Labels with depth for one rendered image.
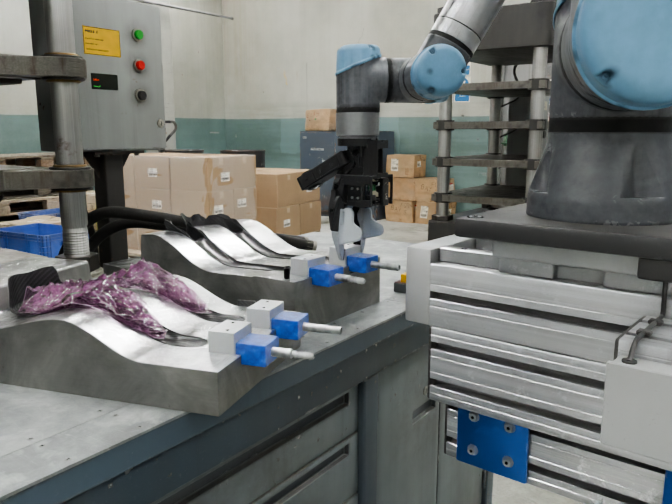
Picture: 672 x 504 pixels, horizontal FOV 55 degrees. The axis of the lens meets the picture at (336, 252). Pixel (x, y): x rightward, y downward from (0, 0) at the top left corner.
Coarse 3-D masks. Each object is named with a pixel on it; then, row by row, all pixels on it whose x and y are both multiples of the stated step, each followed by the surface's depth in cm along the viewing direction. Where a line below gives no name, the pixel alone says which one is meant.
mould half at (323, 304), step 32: (256, 224) 137; (160, 256) 119; (192, 256) 116; (256, 256) 124; (224, 288) 110; (256, 288) 106; (288, 288) 102; (320, 288) 107; (352, 288) 115; (320, 320) 108
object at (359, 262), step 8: (352, 248) 115; (360, 248) 117; (336, 256) 114; (344, 256) 113; (352, 256) 113; (360, 256) 113; (368, 256) 113; (376, 256) 114; (344, 264) 114; (352, 264) 113; (360, 264) 112; (368, 264) 112; (376, 264) 112; (384, 264) 111; (392, 264) 110; (360, 272) 112; (368, 272) 113
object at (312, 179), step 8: (344, 152) 110; (328, 160) 112; (336, 160) 111; (344, 160) 110; (320, 168) 113; (328, 168) 112; (336, 168) 111; (304, 176) 115; (312, 176) 114; (320, 176) 113; (328, 176) 114; (304, 184) 115; (312, 184) 115; (320, 184) 116
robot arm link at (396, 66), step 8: (392, 64) 106; (400, 64) 106; (392, 72) 106; (400, 72) 105; (392, 80) 106; (400, 80) 104; (392, 88) 106; (400, 88) 106; (392, 96) 108; (400, 96) 108; (408, 96) 105
